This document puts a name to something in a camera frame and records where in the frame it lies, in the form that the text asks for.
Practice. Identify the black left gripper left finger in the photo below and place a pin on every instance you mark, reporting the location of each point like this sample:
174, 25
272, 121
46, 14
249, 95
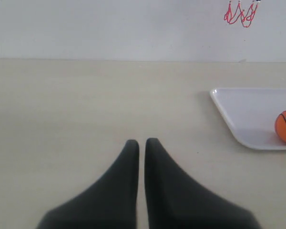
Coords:
109, 203

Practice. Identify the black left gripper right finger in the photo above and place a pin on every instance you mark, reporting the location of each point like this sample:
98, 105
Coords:
176, 201

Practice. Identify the white plastic tray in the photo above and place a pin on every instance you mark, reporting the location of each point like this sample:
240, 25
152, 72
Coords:
250, 114

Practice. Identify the red mini basketball hoop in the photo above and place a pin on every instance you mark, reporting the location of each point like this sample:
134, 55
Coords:
236, 13

